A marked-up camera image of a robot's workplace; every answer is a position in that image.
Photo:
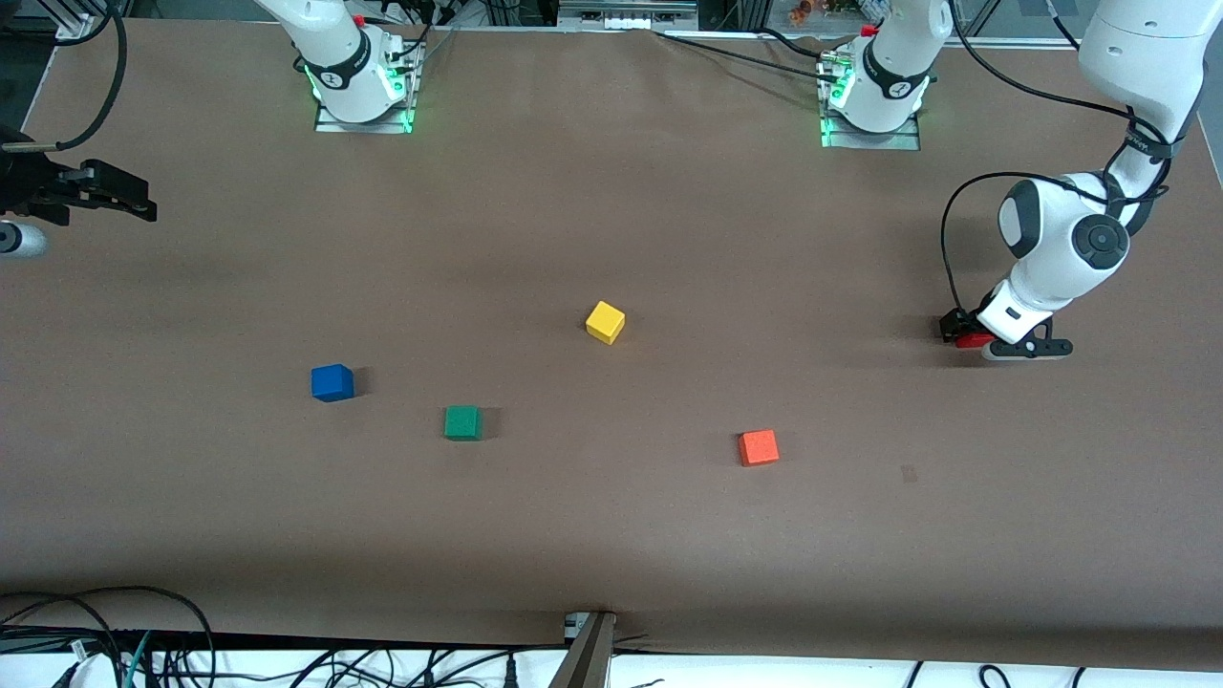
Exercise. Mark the yellow wooden cube block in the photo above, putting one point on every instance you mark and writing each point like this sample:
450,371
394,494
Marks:
605,322

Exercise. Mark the blue wooden cube block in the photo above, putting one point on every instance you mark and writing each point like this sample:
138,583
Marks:
332,383

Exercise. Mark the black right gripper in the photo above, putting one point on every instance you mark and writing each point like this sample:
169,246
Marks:
27,182

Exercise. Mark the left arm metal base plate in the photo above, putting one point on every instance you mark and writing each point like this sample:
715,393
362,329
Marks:
874,140

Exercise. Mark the grey power strip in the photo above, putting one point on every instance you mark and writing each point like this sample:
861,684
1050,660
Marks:
626,11

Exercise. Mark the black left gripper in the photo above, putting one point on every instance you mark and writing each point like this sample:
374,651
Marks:
952,326

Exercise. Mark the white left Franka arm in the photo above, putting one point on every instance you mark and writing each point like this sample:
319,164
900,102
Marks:
1051,258

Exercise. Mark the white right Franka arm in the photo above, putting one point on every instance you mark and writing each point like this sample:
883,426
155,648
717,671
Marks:
334,57

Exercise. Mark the green wooden cube block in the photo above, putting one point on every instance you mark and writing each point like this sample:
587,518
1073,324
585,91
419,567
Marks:
462,422

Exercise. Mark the red wooden cube block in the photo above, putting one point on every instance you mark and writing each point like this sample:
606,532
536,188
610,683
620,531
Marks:
975,339

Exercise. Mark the aluminium frame corner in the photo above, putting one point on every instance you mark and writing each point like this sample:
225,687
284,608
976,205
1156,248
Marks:
81,21

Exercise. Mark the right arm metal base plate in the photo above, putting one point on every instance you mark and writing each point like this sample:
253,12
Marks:
363,126

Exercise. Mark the orange wooden cube block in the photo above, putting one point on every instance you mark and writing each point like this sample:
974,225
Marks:
759,447

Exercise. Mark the brown paper table cover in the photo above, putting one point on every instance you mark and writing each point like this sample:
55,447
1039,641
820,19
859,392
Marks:
611,535

